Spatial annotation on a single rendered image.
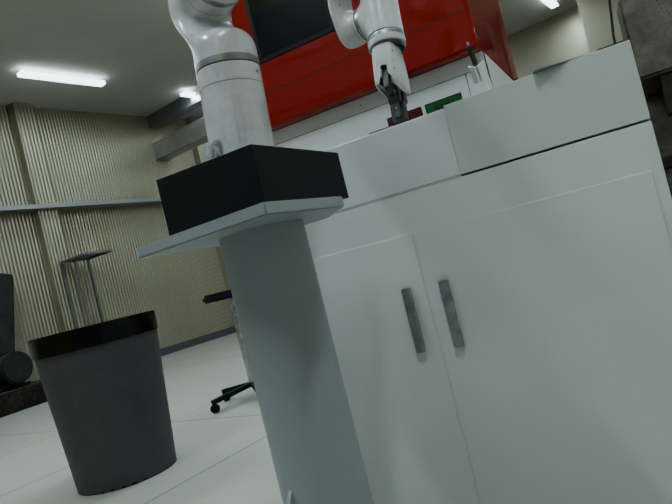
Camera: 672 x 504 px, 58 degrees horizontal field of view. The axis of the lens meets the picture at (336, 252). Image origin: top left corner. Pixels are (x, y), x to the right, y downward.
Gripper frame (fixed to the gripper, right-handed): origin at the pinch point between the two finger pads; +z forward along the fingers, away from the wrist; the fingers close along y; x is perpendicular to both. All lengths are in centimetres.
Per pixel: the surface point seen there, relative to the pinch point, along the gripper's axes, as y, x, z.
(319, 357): 25, -14, 50
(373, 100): -53, -26, -32
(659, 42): -465, 92, -197
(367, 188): 1.4, -9.8, 14.7
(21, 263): -405, -718, -172
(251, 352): 29, -25, 47
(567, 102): 2.3, 33.3, 10.5
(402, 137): 3.1, 0.7, 6.7
